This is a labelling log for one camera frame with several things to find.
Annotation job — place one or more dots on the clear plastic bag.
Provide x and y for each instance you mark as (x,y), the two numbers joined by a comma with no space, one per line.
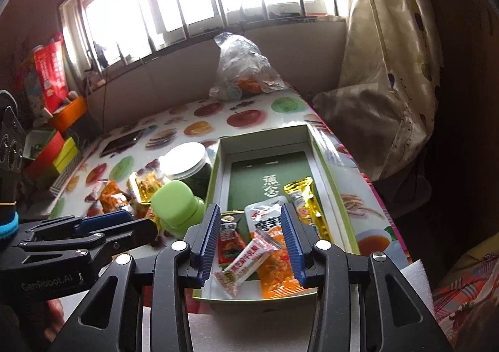
(241,63)

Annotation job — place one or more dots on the dark smartphone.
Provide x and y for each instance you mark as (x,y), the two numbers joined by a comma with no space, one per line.
(121,143)

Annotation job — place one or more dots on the red corrugated box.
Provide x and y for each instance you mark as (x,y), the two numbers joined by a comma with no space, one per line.
(46,153)

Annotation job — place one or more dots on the person's left hand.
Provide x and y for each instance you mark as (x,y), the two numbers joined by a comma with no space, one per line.
(56,317)

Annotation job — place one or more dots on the clear jar with white lid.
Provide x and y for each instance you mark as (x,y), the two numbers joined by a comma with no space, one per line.
(183,161)

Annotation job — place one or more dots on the long gold snack packet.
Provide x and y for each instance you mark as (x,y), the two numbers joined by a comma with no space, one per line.
(308,200)

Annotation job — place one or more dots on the red snack packet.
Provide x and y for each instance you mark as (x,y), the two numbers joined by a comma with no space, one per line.
(230,246)

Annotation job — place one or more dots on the white foam sheet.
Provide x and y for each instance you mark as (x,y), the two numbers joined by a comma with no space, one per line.
(249,332)

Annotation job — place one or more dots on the pink white snack packet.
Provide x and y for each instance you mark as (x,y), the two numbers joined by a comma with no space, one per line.
(245,262)

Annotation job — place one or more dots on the window with metal bars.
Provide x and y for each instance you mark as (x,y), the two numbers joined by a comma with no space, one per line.
(187,5)

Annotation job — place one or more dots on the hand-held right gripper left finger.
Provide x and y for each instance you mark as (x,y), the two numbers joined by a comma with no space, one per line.
(206,242)

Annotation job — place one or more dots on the cream patterned curtain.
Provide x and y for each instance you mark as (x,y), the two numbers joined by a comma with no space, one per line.
(401,24)

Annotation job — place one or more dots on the colourful patterned cloth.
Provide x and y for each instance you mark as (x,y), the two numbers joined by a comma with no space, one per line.
(467,285)

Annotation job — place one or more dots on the green cardboard box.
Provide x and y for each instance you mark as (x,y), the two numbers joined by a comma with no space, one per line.
(269,172)

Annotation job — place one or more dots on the green cosmetic jar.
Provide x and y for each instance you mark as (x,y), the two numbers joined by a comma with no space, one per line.
(175,207)

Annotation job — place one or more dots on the orange box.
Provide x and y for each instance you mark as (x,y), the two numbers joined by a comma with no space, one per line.
(70,114)

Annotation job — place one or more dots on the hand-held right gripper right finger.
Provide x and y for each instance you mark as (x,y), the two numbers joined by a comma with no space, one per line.
(294,246)

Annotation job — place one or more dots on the lime green box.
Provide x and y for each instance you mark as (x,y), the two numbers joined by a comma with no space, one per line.
(68,157)

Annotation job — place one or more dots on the red paper bag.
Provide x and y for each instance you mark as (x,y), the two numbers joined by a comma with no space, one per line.
(50,75)

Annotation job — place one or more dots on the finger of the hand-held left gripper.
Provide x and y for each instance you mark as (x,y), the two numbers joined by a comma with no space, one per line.
(128,235)
(101,221)

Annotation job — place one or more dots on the white orange snack packet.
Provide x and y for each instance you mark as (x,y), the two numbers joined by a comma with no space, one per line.
(276,274)

